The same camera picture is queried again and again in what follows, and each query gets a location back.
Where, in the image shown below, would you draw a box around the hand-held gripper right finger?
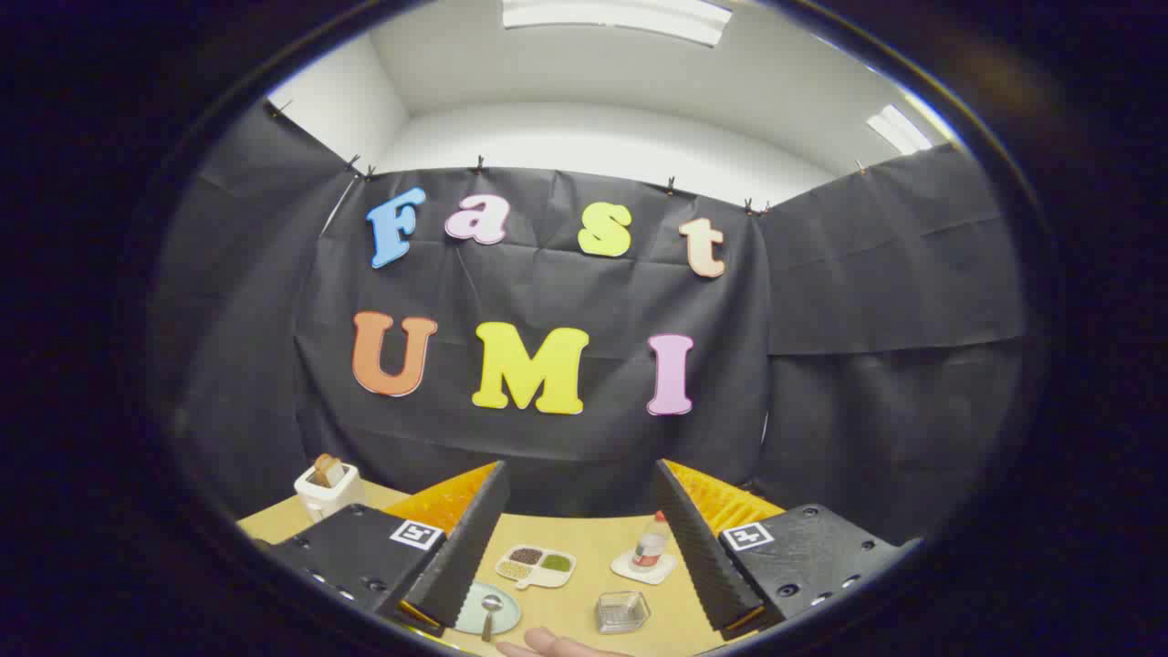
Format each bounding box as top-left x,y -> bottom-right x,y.
655,459 -> 923,642

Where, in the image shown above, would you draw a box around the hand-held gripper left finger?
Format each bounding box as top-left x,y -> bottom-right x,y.
265,461 -> 510,640

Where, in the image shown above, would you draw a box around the clear red capped water bottle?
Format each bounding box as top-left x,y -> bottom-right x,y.
631,511 -> 670,571

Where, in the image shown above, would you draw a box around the white square coaster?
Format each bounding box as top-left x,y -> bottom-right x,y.
610,547 -> 677,586

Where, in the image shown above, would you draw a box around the light green round plate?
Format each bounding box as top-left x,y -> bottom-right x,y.
454,581 -> 522,637

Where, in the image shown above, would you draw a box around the white divided bean tray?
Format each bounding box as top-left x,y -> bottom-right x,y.
495,546 -> 577,589

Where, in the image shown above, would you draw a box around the white toaster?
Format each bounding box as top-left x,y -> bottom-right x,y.
294,461 -> 366,523

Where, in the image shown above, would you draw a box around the small ceiling light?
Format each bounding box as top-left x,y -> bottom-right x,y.
865,104 -> 933,156

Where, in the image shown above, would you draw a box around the long ceiling light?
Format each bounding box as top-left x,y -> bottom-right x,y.
502,0 -> 733,47

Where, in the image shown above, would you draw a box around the metal wire cutlery basket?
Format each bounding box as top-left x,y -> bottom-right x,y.
596,590 -> 652,635

